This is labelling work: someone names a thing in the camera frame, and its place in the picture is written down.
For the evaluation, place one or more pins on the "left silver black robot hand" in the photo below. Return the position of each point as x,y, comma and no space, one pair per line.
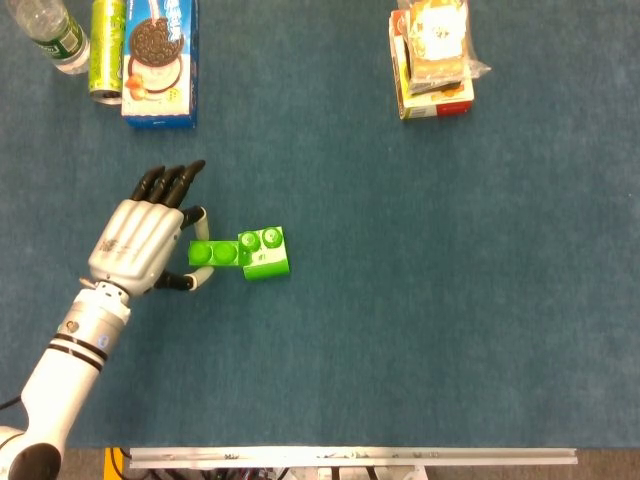
132,245

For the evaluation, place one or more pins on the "small green toy brick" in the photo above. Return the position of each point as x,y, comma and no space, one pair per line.
212,253

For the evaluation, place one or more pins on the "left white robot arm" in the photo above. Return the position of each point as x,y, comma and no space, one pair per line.
60,380

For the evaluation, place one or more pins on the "large green toy brick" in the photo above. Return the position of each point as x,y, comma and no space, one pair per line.
267,270

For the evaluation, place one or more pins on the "blue cookie box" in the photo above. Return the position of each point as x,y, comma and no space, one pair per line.
160,75

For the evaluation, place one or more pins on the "green drink can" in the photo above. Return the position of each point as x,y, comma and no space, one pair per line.
106,50

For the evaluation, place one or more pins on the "yellow base part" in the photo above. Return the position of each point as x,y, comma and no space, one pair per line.
111,462

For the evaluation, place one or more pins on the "clear plastic water bottle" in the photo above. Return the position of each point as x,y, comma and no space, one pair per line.
55,40

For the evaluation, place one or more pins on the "blue felt table cover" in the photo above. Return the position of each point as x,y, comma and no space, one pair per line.
400,300

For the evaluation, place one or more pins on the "red white yellow carton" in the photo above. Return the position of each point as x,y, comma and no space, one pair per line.
435,107

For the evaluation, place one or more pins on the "dark snack package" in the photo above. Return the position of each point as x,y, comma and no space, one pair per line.
430,89

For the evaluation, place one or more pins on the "bagged sponge pack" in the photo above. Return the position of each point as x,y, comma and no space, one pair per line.
440,35

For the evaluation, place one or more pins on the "aluminium rail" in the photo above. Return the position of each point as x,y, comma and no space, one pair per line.
350,457

